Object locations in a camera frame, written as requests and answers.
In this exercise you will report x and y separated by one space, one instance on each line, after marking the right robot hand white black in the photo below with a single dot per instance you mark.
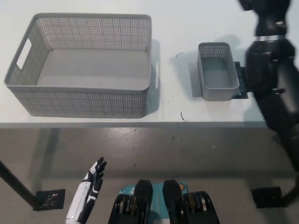
261 4

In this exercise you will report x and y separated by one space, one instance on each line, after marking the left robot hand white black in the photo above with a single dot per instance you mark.
81 200

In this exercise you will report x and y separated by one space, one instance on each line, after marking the black floor plate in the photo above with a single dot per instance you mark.
54 198
266 197

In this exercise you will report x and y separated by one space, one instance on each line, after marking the black table leg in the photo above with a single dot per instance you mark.
16 182

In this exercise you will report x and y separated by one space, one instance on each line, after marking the small grey perforated basket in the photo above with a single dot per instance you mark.
217 72

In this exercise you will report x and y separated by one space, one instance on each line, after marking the small black thread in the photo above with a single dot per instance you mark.
179 54
182 116

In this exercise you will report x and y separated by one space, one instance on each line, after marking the large grey perforated basket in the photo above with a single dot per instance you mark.
93 67

